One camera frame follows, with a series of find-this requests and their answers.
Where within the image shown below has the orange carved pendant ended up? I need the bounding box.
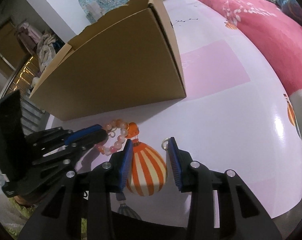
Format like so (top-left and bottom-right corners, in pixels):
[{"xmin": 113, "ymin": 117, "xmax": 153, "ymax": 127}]
[{"xmin": 126, "ymin": 122, "xmax": 139, "ymax": 143}]

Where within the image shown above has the brown cardboard box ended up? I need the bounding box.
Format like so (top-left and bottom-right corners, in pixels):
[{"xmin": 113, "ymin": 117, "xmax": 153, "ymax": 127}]
[{"xmin": 30, "ymin": 0, "xmax": 186, "ymax": 121}]

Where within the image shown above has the pile of clothes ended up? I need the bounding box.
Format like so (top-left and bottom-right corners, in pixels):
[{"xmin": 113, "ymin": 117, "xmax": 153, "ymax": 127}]
[{"xmin": 16, "ymin": 21, "xmax": 65, "ymax": 72}]

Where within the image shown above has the pink floral blanket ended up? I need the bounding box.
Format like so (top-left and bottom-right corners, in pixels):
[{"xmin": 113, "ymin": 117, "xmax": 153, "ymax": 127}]
[{"xmin": 198, "ymin": 0, "xmax": 302, "ymax": 94}]

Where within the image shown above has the blue bedding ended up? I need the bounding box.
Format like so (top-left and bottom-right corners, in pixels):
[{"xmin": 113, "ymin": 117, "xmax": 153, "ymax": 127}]
[{"xmin": 276, "ymin": 0, "xmax": 302, "ymax": 26}]

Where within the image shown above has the pink orange bead bracelet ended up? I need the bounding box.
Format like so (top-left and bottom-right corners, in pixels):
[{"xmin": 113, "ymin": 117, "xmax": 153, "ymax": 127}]
[{"xmin": 95, "ymin": 119, "xmax": 130, "ymax": 157}]

